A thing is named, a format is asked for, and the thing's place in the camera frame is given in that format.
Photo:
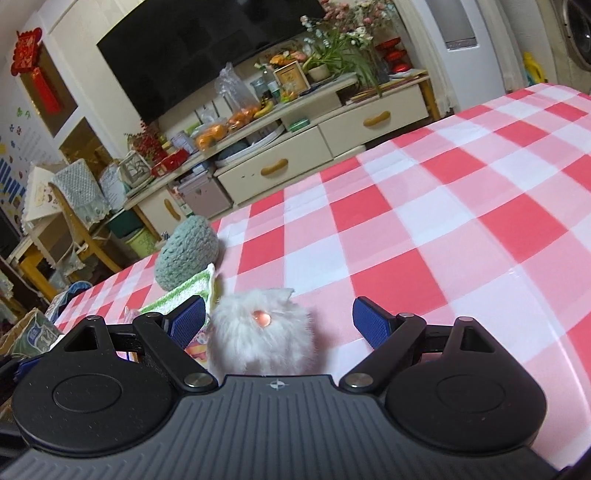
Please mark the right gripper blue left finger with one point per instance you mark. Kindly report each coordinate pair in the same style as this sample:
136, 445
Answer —
183, 322

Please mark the colourful wall poster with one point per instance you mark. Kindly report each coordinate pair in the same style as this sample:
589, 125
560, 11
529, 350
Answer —
23, 144

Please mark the washing machine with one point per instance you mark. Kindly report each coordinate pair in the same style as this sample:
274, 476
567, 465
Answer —
574, 22

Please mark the pink storage box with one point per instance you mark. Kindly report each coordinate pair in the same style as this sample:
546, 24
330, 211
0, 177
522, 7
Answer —
204, 196

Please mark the red gift box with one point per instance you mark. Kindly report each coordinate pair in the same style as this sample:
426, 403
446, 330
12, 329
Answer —
169, 163

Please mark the framed picture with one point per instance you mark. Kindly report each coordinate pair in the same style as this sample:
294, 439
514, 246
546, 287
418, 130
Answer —
292, 78

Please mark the cream tv cabinet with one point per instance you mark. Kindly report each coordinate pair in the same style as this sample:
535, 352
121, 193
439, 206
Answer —
317, 130

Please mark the red lantern vase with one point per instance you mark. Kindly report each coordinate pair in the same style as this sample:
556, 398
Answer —
393, 57

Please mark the red white checkered tablecloth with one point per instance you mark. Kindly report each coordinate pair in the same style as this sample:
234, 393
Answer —
485, 213

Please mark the blue fabric bag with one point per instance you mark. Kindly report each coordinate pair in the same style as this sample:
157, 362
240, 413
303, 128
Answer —
62, 299

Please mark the red chinese knot decoration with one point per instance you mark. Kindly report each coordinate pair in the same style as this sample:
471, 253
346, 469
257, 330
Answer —
25, 60

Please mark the bag of oranges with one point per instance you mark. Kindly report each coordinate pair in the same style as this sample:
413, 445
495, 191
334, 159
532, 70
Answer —
208, 135

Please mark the white air conditioner tower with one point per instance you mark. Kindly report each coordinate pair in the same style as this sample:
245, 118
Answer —
468, 49

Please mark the grey-green crochet heart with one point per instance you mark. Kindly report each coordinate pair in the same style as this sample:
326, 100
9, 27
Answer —
189, 250

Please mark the clear plastic bag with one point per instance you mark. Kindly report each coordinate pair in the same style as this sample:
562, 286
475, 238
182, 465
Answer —
232, 89

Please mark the wooden chair with lace cover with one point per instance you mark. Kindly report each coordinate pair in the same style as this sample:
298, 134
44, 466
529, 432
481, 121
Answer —
64, 214

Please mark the white fluffy plush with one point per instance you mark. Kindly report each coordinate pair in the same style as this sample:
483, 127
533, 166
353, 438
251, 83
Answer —
259, 332

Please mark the green white striped cloth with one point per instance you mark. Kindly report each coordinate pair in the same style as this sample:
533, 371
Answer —
200, 284

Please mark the cardboard milk carton box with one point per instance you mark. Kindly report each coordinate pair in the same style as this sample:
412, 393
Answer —
33, 335

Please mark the black flat television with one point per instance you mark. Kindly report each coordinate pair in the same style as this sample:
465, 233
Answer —
163, 51

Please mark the red berry branch decoration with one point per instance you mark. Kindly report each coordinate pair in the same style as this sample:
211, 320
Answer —
147, 143

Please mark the green trash bin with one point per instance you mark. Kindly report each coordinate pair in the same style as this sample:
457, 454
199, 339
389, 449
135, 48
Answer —
141, 242

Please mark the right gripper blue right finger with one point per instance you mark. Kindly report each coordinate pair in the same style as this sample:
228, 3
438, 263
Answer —
374, 323

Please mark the potted flower plant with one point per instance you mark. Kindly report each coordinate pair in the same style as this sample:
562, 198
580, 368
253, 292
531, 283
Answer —
342, 38

